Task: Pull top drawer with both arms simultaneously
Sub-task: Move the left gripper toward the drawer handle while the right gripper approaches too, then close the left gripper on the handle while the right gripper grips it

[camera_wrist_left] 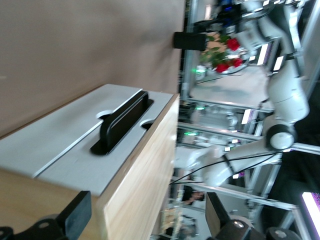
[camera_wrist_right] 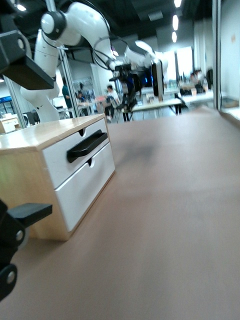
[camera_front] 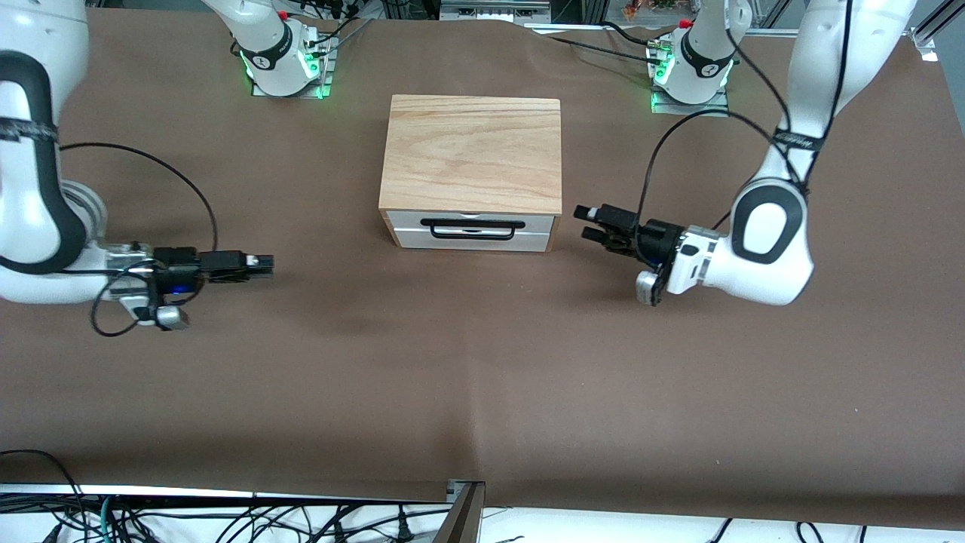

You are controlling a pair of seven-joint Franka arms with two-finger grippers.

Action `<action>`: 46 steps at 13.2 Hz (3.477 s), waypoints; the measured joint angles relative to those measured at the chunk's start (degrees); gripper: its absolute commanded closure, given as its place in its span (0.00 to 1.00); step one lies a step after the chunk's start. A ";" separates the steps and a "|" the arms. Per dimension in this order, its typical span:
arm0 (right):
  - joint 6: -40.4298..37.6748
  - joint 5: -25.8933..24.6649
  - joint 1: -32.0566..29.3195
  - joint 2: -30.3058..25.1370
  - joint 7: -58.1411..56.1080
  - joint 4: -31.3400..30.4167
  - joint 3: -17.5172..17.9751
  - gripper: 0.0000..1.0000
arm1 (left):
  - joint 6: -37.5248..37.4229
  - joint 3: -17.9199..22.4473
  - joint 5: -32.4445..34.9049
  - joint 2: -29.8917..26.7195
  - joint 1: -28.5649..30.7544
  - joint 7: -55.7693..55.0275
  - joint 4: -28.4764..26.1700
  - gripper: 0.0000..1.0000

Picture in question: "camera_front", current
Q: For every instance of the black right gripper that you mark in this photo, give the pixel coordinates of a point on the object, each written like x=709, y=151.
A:
x=181, y=259

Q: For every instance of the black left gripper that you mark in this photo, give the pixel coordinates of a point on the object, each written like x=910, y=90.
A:
x=657, y=235

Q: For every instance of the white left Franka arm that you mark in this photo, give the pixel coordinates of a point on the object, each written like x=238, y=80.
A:
x=822, y=60

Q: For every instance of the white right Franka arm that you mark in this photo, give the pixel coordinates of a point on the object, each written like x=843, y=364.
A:
x=38, y=290

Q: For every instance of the wooden drawer cabinet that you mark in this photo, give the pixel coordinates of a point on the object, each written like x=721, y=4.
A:
x=471, y=151

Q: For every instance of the white lower drawer front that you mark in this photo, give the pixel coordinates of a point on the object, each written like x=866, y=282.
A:
x=411, y=240

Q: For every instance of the brown paper table cover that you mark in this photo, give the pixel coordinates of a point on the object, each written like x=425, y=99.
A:
x=482, y=377

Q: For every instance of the grey metal box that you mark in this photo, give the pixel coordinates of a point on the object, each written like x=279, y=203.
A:
x=494, y=10

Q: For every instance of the aluminium corner profile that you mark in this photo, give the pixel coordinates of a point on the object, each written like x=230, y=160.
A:
x=931, y=34

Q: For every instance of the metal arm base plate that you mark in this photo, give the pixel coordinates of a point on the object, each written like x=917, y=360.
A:
x=693, y=109
x=320, y=75

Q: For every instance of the dark angled post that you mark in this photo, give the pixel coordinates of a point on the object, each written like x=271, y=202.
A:
x=461, y=520

